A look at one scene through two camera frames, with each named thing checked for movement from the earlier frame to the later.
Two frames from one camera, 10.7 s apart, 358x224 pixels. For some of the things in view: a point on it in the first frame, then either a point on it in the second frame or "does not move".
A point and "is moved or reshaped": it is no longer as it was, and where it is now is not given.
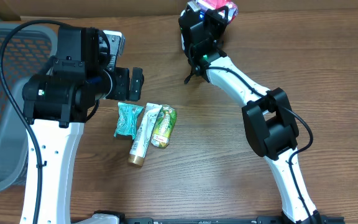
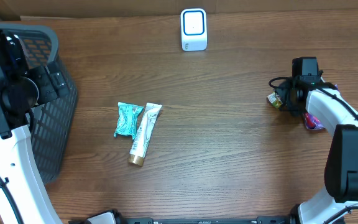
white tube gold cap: [150, 114] does not move
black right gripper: [215, 18] to [284, 93]
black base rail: [231, 220] does not move
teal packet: [128, 115] does not move
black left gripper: [121, 77] to [43, 81]
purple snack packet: [215, 4] to [311, 122]
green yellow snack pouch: [164, 126] is moved or reshaped
